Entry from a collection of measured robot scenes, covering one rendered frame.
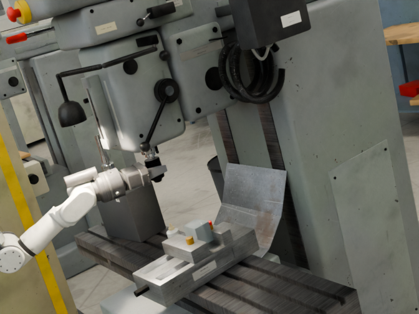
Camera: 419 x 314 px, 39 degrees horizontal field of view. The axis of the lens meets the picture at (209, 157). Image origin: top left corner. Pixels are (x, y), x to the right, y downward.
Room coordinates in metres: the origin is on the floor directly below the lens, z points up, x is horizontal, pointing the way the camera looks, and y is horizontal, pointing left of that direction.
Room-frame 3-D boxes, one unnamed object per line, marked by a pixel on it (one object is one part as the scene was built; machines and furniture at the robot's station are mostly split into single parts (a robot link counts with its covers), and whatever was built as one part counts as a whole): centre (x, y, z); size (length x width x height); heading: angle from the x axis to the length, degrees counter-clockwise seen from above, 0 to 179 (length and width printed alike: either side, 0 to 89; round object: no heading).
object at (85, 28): (1.75, 0.13, 1.68); 0.34 x 0.24 x 0.10; 122
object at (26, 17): (1.61, 0.36, 1.76); 0.06 x 0.02 x 0.06; 32
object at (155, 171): (1.70, 0.16, 1.22); 0.06 x 0.02 x 0.03; 107
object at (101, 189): (1.68, 0.37, 1.24); 0.11 x 0.11 x 0.11; 17
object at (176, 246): (1.57, 0.14, 1.02); 0.15 x 0.06 x 0.04; 34
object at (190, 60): (1.83, 0.00, 1.47); 0.24 x 0.19 x 0.26; 32
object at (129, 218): (2.05, 0.33, 1.03); 0.22 x 0.12 x 0.20; 39
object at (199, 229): (1.60, 0.09, 1.04); 0.06 x 0.05 x 0.06; 34
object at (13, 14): (1.60, 0.38, 1.76); 0.04 x 0.03 x 0.04; 32
